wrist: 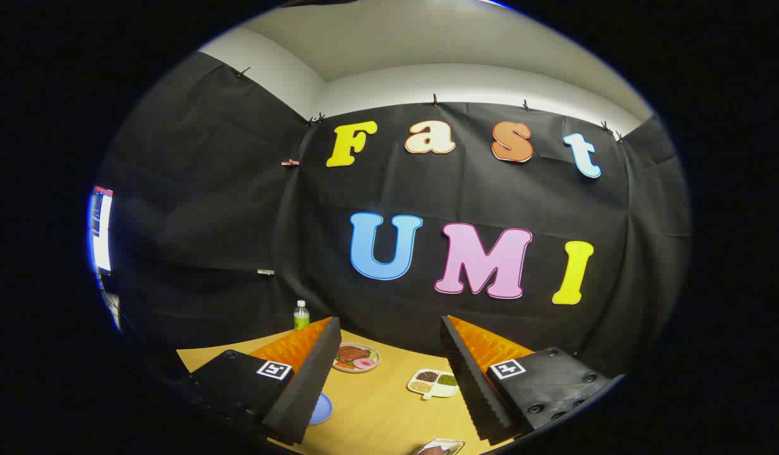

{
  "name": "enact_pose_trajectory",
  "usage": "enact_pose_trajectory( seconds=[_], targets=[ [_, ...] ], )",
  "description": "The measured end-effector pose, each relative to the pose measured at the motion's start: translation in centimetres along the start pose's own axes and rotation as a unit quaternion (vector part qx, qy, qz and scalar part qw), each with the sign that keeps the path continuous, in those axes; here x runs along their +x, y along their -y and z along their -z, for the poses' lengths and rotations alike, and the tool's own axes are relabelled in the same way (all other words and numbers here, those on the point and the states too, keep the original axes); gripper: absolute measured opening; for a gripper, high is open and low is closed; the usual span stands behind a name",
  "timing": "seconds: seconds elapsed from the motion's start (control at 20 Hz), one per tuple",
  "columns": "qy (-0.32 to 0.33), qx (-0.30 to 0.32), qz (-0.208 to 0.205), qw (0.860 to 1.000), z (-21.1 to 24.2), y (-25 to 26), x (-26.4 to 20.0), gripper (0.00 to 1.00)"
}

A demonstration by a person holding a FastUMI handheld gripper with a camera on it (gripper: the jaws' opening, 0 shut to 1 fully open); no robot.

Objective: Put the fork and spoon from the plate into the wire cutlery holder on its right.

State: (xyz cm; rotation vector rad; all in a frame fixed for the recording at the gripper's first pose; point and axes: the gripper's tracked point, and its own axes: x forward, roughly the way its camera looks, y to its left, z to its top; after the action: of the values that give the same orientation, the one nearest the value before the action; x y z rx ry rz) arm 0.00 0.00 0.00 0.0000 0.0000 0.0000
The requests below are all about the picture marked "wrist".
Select white divided dish of beans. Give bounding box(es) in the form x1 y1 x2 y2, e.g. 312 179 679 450
407 369 459 401

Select plate of meat and vegetables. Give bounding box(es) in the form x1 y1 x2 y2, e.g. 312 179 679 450
332 343 381 373

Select metal wire basket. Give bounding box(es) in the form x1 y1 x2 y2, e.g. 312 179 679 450
417 439 466 455

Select blue plate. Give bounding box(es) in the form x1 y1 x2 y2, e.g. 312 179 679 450
309 392 334 426

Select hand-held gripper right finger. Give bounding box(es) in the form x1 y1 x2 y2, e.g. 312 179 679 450
440 315 624 443

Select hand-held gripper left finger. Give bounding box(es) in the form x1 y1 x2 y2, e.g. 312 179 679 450
181 317 343 446

